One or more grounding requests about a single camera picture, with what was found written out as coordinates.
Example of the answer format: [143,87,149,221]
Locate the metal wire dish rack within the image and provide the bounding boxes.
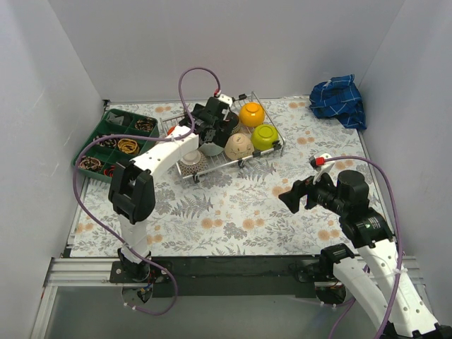
[175,92,285,182]

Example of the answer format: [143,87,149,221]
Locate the yellow bowl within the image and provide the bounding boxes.
[239,102,265,127]

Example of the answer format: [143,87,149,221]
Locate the black patterned bowl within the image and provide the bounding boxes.
[225,111,241,135]

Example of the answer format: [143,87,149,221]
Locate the green compartment organizer tray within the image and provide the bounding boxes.
[79,109,160,183]

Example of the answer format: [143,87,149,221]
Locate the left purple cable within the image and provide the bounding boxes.
[72,67,222,316]

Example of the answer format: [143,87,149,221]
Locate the front orange bowl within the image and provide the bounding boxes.
[167,126,176,136]

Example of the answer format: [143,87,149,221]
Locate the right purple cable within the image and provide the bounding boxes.
[323,156,405,339]

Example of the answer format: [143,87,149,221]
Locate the white brown patterned bowl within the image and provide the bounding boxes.
[178,150,208,177]

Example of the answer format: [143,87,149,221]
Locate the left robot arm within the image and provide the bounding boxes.
[108,94,239,283]

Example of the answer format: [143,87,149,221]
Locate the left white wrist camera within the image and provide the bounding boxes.
[213,90,234,108]

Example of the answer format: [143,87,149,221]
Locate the beige bowl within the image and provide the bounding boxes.
[224,133,254,160]

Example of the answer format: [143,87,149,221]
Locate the floral table mat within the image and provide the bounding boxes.
[69,95,397,258]

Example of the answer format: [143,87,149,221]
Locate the lime green bowl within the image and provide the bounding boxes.
[251,124,279,151]

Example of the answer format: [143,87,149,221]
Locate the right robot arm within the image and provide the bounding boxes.
[279,170,451,338]

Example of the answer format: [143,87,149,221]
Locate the light green striped bowl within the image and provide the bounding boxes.
[198,143,224,157]

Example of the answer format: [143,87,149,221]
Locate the purple cable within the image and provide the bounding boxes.
[72,67,222,316]
[323,156,405,339]

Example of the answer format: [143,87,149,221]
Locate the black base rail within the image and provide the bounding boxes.
[109,256,346,304]

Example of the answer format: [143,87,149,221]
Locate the blue checked cloth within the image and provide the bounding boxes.
[309,74,367,131]

